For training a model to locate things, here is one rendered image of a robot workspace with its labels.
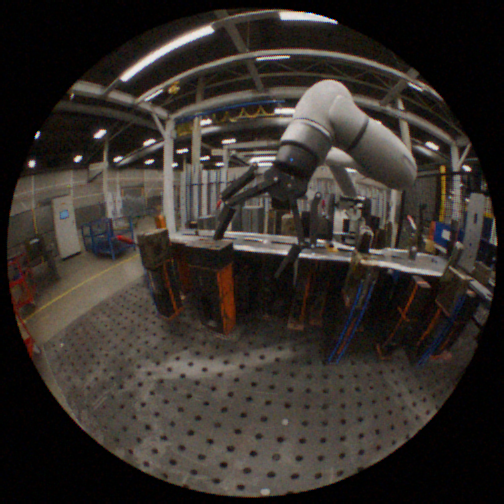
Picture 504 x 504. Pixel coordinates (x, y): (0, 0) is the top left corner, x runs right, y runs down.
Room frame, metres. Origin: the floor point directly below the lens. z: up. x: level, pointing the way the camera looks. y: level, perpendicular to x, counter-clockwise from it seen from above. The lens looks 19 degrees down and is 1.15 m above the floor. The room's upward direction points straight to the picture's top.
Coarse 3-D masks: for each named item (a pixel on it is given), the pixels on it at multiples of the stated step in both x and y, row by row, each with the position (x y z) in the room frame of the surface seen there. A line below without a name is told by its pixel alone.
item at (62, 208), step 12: (60, 204) 2.64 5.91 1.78; (72, 204) 3.10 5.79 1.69; (60, 216) 2.59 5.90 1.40; (72, 216) 3.05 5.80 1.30; (60, 228) 2.53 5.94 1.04; (72, 228) 2.99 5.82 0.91; (60, 240) 2.45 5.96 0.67; (72, 240) 2.90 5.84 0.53; (60, 252) 2.37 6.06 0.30; (72, 252) 2.79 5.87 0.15
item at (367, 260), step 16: (352, 256) 0.32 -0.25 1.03; (368, 256) 0.28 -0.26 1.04; (352, 272) 0.30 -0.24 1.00; (368, 272) 0.25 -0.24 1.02; (352, 288) 0.27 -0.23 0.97; (368, 288) 0.25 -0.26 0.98; (352, 304) 0.25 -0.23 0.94; (336, 320) 0.31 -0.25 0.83; (352, 320) 0.26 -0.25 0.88; (336, 336) 0.26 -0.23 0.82; (320, 352) 0.30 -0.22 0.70; (336, 352) 0.25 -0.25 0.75
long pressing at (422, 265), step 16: (176, 240) 0.58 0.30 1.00; (192, 240) 0.57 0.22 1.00; (224, 240) 0.56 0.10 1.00; (240, 240) 0.56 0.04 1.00; (272, 240) 0.56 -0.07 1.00; (288, 240) 0.56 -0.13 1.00; (320, 240) 0.56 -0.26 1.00; (304, 256) 0.42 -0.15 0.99; (320, 256) 0.41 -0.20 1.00; (336, 256) 0.40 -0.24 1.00; (384, 256) 0.39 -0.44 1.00; (400, 256) 0.39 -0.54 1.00; (416, 256) 0.38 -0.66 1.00; (432, 256) 0.37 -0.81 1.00; (416, 272) 0.27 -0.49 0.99; (432, 272) 0.25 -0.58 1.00; (464, 272) 0.19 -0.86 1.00
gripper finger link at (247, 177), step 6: (252, 168) 0.30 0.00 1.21; (246, 174) 0.30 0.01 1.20; (252, 174) 0.30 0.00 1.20; (240, 180) 0.30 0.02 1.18; (246, 180) 0.31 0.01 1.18; (252, 180) 0.32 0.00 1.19; (228, 186) 0.31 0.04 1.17; (234, 186) 0.31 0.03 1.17; (240, 186) 0.31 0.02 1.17; (222, 192) 0.31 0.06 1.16; (228, 192) 0.31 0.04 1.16; (234, 192) 0.32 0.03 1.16; (222, 198) 0.31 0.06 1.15
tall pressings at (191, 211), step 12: (192, 168) 5.14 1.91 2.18; (180, 180) 4.71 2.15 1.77; (192, 180) 5.11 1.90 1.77; (204, 180) 4.80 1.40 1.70; (216, 180) 4.77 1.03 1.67; (180, 192) 4.63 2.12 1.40; (192, 192) 5.08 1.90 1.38; (204, 192) 4.76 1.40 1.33; (216, 192) 4.75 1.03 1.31; (180, 204) 4.67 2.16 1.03; (192, 204) 5.06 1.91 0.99; (204, 204) 4.74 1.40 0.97; (216, 204) 4.72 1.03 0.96; (192, 216) 5.04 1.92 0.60; (216, 216) 4.69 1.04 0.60
